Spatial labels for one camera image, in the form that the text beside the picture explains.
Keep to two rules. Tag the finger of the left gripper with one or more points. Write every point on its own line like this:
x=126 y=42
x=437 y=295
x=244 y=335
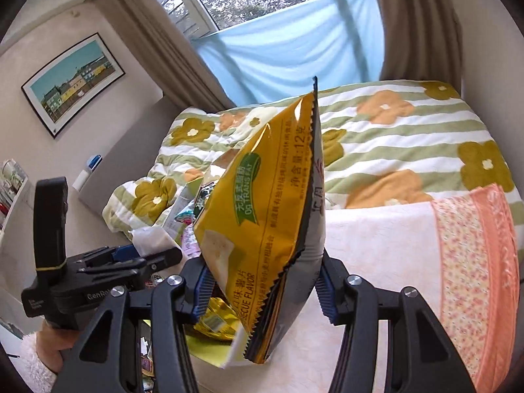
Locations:
x=153 y=263
x=111 y=254

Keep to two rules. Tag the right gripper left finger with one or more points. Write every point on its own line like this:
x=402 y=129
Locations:
x=106 y=356

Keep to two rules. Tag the person's left hand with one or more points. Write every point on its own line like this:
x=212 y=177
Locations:
x=50 y=342

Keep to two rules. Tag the right brown curtain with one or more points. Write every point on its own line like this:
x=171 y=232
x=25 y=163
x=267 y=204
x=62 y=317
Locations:
x=422 y=41

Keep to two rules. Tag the grey headboard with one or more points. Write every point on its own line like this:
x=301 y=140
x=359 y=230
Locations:
x=131 y=157

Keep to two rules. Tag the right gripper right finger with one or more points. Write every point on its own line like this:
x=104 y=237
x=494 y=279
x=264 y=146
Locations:
x=420 y=354

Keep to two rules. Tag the green cardboard box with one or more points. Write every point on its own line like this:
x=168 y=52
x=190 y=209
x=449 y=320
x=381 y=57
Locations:
x=178 y=221

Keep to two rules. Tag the floral striped quilt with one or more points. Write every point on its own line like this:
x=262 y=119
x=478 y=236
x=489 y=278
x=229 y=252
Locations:
x=384 y=143

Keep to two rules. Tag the brown curtain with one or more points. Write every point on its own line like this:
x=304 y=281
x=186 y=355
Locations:
x=165 y=54
x=422 y=41

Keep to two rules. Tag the white floral towel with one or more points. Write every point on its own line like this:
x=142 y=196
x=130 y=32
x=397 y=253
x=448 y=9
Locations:
x=458 y=252

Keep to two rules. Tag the blue white lint roller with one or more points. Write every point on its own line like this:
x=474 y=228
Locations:
x=86 y=172

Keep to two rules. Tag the yellow barbecue chips bag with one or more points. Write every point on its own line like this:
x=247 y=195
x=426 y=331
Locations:
x=260 y=223

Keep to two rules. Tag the framed houses picture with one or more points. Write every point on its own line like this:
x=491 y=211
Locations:
x=61 y=89

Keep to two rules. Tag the left brown curtain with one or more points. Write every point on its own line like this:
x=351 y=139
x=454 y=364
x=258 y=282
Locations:
x=165 y=54

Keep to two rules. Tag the white shelf with items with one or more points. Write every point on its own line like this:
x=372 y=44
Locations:
x=14 y=185

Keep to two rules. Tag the blue sheer curtain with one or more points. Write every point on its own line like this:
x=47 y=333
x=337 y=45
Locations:
x=326 y=42

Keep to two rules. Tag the translucent white packet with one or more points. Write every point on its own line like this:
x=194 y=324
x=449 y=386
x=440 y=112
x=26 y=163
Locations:
x=152 y=240

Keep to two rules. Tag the gold wrapped snack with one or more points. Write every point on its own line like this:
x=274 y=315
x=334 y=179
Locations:
x=219 y=322

